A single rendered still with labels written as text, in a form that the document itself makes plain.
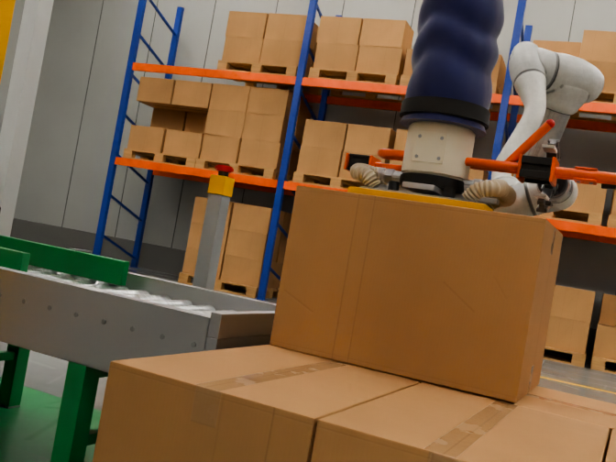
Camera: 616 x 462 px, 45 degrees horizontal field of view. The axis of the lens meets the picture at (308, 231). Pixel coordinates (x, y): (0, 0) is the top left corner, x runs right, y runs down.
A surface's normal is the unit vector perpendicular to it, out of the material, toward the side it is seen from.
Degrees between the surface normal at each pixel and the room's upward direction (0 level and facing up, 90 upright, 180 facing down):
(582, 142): 90
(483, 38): 70
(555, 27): 90
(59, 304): 90
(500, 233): 90
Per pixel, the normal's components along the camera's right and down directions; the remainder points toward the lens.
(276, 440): -0.41, -0.09
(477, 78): 0.49, -0.21
